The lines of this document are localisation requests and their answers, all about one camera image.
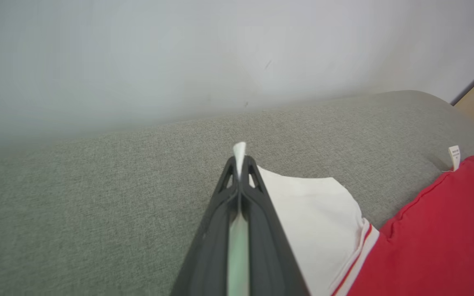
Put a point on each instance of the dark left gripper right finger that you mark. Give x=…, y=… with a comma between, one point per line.
x=268, y=255

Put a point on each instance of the grey fabric sofa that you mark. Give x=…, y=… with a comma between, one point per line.
x=97, y=205

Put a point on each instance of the red Bulls jersey white sleeves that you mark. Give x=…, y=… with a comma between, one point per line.
x=434, y=246

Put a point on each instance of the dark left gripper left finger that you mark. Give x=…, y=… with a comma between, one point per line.
x=212, y=246

